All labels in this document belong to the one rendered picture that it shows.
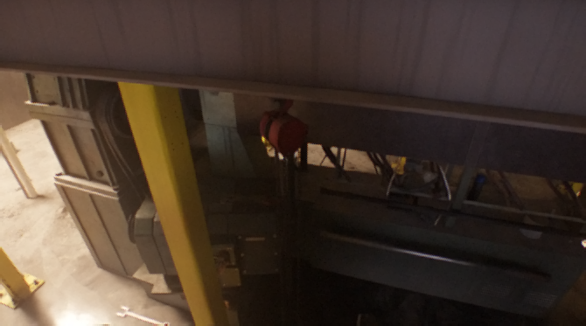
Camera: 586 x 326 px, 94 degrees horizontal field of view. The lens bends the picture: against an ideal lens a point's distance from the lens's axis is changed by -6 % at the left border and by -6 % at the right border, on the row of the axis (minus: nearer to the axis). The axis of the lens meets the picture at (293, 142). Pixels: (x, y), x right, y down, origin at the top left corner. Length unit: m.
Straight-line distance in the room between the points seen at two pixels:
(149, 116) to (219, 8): 0.31
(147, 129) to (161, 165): 0.10
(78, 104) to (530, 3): 1.77
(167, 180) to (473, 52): 0.75
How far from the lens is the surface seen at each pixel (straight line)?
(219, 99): 1.87
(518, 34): 0.59
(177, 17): 0.69
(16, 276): 2.84
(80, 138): 1.95
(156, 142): 0.80
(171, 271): 1.86
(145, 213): 1.71
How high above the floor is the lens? 1.89
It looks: 30 degrees down
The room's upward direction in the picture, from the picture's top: straight up
